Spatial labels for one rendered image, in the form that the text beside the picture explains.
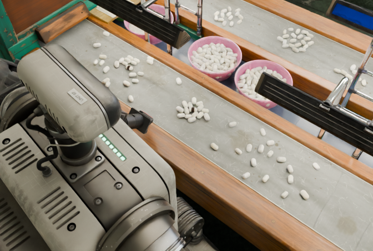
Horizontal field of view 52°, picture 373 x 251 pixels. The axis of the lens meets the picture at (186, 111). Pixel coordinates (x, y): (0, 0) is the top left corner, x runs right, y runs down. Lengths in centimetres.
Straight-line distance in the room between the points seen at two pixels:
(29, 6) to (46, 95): 143
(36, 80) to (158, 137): 101
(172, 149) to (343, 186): 67
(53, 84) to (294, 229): 105
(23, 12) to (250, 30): 113
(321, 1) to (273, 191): 251
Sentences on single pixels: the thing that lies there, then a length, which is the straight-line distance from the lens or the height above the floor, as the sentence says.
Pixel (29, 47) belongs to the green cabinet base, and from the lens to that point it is 209.
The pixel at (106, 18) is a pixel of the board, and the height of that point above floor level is 78.
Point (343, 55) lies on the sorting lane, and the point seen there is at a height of 74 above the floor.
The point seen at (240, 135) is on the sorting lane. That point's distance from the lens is 164.
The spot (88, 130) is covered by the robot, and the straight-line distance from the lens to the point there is 57.
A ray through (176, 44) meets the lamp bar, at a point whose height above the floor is 106.
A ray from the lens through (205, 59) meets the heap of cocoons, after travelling 192.
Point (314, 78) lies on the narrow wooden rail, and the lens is 190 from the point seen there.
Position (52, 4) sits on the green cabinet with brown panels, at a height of 91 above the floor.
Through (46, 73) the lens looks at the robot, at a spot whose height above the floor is 164.
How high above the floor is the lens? 206
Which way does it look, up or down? 51 degrees down
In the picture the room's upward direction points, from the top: 1 degrees counter-clockwise
